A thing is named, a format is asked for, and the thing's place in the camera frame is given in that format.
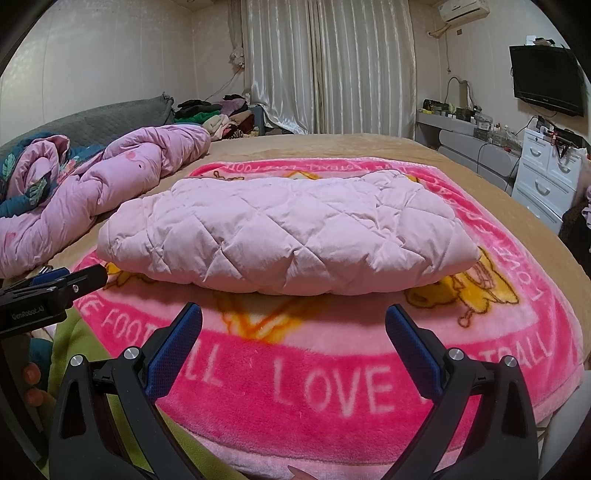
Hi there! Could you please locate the arched desk mirror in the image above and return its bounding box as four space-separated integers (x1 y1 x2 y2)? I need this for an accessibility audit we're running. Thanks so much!
445 76 472 110

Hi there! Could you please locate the pink printed blanket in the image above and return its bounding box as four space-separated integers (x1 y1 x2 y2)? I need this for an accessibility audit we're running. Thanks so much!
51 157 585 480

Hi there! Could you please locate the pile of clothes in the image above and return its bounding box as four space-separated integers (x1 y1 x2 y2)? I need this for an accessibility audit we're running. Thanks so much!
174 95 262 139

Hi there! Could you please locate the person's left hand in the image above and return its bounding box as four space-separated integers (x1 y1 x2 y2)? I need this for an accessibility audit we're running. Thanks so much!
23 362 47 409

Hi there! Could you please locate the grey desk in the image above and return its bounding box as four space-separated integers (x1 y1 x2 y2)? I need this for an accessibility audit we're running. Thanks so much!
416 108 490 139

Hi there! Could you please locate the black wall television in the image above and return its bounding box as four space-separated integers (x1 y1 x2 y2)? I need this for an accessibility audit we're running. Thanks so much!
509 45 585 117

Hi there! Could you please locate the pink duvet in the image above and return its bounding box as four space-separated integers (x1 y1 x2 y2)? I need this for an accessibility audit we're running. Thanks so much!
0 124 212 280

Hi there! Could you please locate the grey quilted pillow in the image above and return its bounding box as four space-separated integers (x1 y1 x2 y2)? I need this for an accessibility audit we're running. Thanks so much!
0 92 175 148

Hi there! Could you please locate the white air conditioner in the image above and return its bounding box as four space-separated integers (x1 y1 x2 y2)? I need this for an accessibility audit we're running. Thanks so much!
436 0 490 23

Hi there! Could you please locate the tan bed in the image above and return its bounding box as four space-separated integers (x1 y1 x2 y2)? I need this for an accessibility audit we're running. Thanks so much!
0 134 591 333

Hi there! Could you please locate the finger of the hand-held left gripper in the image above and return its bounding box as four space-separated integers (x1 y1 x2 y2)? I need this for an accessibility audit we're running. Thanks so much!
31 264 110 302

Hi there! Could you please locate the dark clothes heap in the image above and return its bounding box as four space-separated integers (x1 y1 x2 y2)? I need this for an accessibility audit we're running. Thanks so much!
558 200 591 259

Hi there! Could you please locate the white satin curtain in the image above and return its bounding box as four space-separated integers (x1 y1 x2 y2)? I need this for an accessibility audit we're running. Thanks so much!
240 0 419 137

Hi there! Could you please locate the pink quilted jacket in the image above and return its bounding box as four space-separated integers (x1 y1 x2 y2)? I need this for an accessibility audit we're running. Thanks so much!
97 168 481 296

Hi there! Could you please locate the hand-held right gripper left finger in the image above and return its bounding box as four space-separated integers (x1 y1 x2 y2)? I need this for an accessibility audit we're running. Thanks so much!
48 302 204 480

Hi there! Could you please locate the black device with cables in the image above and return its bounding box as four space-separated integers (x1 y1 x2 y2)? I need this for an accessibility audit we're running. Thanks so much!
536 117 587 160

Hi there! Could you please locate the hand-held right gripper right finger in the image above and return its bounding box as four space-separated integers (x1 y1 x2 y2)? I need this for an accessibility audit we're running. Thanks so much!
385 303 540 480

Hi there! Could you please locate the white drawer chest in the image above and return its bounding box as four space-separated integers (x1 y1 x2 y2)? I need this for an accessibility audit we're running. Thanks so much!
512 128 591 222

